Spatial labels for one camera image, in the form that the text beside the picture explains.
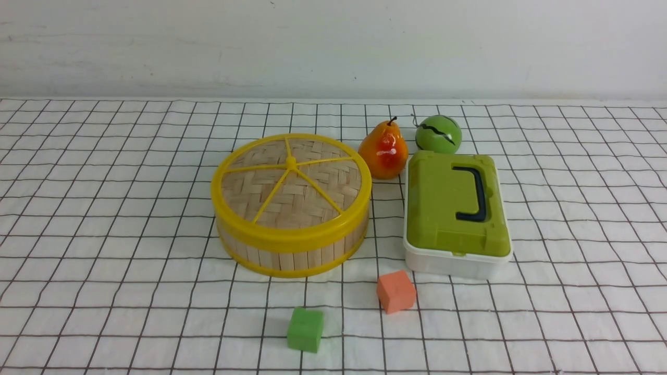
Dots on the yellow bamboo steamer basket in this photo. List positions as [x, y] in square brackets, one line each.
[294, 265]

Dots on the green lidded white plastic box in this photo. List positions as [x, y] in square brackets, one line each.
[454, 223]

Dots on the green toy watermelon ball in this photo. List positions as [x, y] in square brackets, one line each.
[440, 134]

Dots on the orange red toy pear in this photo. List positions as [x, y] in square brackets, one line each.
[384, 150]

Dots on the white grid-patterned tablecloth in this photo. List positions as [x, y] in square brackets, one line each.
[111, 262]

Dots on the orange foam cube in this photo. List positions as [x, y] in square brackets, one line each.
[395, 291]

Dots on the green foam cube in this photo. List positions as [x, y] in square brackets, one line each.
[305, 330]

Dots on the yellow woven bamboo steamer lid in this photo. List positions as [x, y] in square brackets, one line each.
[292, 193]

